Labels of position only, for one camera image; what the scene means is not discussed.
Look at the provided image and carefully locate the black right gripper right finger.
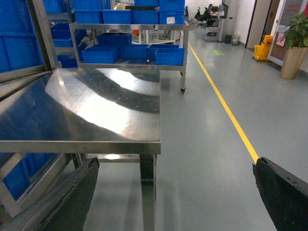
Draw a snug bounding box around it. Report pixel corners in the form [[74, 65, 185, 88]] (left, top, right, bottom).
[[253, 157, 308, 231]]

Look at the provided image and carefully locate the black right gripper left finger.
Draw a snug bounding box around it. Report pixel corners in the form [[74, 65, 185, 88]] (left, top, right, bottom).
[[0, 158, 100, 231]]

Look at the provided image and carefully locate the blue bin on cart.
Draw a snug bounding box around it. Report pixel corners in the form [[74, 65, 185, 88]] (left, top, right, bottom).
[[81, 46, 120, 64], [155, 48, 185, 65], [120, 44, 148, 59]]

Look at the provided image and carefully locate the stainless steel table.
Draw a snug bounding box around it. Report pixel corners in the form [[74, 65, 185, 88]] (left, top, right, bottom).
[[0, 68, 161, 231]]

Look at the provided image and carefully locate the gold planter pot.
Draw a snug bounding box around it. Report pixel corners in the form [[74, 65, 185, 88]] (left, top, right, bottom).
[[280, 47, 308, 79]]

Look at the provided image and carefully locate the yellow mop bucket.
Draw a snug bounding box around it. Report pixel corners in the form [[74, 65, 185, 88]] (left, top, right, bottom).
[[253, 35, 273, 61]]

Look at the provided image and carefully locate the green potted plant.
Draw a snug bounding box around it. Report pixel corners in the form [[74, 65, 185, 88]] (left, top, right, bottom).
[[280, 12, 308, 50]]

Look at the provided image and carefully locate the stainless steel cart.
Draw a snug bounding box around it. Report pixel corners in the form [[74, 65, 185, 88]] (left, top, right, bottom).
[[69, 18, 198, 93]]

